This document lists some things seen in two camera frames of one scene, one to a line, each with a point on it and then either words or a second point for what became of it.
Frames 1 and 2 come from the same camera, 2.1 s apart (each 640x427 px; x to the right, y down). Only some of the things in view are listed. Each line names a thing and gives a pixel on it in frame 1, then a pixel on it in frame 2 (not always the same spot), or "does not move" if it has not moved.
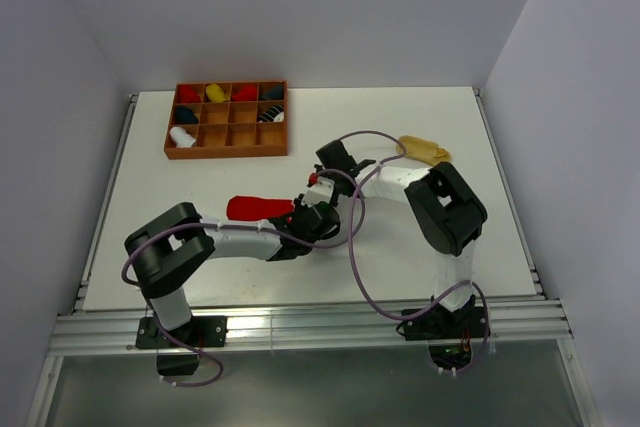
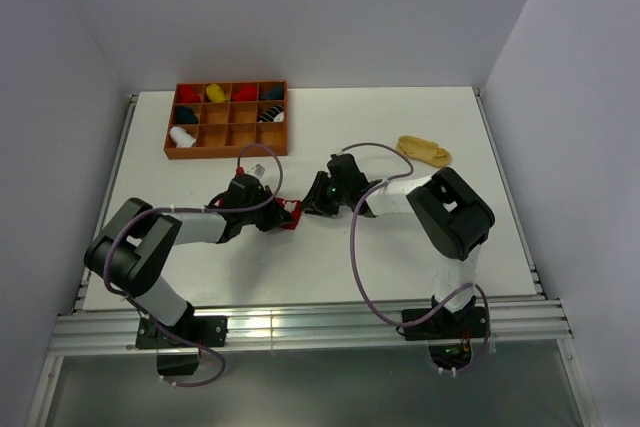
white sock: (182, 138) does not move
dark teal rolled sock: (276, 93) does not move
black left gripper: (298, 206) -> (275, 217)
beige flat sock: (423, 150) does not move
